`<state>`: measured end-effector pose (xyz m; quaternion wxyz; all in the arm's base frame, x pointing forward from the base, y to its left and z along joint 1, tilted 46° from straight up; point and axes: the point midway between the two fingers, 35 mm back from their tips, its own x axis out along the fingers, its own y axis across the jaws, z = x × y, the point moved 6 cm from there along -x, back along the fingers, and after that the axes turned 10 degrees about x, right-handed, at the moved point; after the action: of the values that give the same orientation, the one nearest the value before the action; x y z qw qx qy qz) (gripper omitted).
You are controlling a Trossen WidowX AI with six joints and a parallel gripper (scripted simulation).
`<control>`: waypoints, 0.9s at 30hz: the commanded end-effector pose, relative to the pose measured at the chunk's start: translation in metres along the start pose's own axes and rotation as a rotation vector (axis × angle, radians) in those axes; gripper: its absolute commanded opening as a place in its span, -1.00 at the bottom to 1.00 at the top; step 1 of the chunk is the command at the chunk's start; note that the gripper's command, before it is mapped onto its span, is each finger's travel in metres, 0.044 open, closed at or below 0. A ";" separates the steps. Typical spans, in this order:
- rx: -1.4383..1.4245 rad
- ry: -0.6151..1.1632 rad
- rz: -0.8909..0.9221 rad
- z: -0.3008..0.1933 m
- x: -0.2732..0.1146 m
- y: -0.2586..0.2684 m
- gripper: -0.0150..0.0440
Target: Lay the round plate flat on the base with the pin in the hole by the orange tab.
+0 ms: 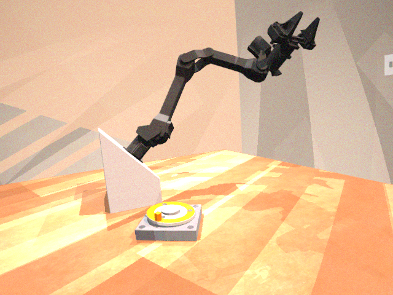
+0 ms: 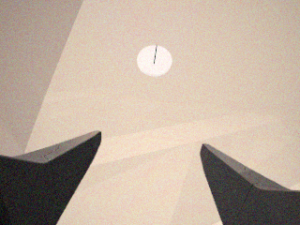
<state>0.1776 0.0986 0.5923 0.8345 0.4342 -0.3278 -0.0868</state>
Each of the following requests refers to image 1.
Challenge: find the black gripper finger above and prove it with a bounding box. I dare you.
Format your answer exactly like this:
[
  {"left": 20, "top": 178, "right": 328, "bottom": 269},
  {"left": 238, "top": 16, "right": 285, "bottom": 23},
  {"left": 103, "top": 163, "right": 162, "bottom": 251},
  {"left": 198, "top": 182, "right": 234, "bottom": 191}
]
[
  {"left": 275, "top": 11, "right": 303, "bottom": 37},
  {"left": 301, "top": 17, "right": 320, "bottom": 43}
]

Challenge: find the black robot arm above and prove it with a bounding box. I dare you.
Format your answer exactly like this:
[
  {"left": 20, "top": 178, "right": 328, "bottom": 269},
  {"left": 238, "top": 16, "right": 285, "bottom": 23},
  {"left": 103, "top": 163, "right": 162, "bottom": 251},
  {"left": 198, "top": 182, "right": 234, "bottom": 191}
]
[{"left": 123, "top": 36, "right": 285, "bottom": 163}]

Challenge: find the yellow round plate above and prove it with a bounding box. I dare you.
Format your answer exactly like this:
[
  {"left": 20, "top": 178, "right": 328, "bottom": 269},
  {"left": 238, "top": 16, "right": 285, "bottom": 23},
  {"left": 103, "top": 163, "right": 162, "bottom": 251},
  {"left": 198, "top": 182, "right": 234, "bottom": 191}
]
[{"left": 146, "top": 202, "right": 195, "bottom": 226}]

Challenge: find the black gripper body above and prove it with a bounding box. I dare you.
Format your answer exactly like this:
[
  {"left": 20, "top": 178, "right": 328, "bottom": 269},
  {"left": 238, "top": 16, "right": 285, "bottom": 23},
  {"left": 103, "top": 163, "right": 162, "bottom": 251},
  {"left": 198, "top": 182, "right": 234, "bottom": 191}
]
[{"left": 267, "top": 24, "right": 316, "bottom": 61}]

